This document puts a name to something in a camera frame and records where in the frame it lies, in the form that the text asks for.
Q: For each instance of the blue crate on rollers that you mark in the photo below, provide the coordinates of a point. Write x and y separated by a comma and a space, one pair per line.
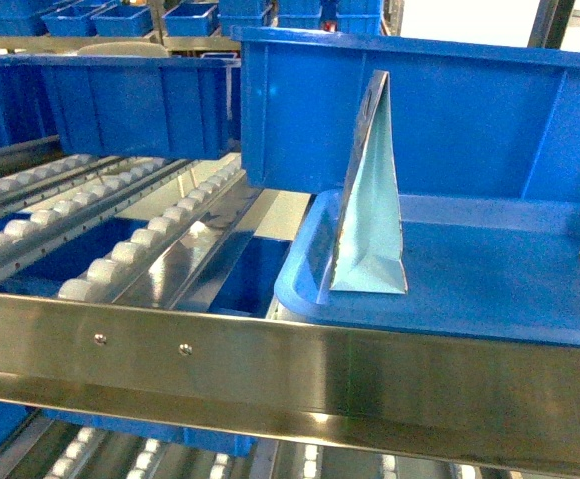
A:
173, 107

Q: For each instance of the stainless steel front rail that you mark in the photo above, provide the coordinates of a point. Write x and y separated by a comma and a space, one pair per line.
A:
500, 404

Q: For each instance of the white roller track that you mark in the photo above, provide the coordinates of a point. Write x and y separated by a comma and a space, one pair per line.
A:
27, 177
18, 229
108, 276

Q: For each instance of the blue plastic tray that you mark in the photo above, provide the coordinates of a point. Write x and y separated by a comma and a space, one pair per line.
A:
485, 268

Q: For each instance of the light blue flower gift bag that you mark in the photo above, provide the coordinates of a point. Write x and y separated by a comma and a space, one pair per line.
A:
368, 250

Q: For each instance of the large blue plastic crate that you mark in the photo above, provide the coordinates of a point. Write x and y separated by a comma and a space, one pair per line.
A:
468, 119

